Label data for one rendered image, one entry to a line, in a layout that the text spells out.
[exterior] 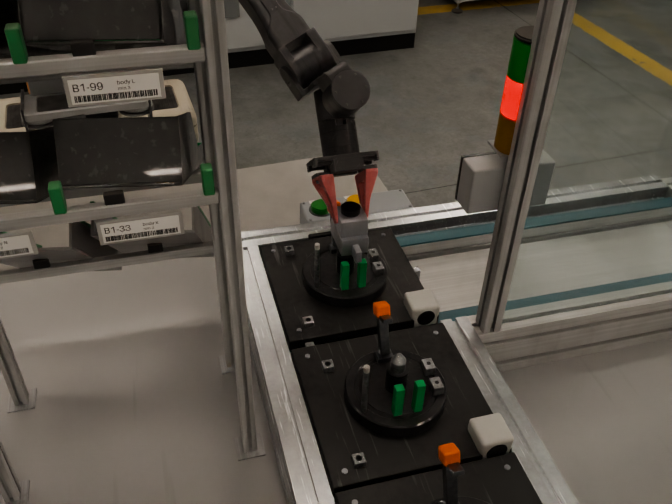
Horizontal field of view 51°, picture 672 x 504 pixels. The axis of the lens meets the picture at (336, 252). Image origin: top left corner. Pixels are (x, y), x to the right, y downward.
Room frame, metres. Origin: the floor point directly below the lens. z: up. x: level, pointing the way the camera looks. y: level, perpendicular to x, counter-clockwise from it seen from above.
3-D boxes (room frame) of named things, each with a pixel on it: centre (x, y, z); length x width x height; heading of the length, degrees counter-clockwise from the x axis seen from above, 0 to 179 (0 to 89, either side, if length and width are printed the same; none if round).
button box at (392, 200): (1.12, -0.04, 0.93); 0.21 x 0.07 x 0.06; 106
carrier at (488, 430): (0.65, -0.09, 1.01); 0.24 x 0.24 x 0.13; 16
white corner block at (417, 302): (0.82, -0.14, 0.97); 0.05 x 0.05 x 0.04; 16
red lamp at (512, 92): (0.83, -0.23, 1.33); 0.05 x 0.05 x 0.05
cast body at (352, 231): (0.88, -0.02, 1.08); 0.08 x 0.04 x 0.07; 17
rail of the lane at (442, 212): (1.11, -0.24, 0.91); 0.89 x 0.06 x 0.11; 106
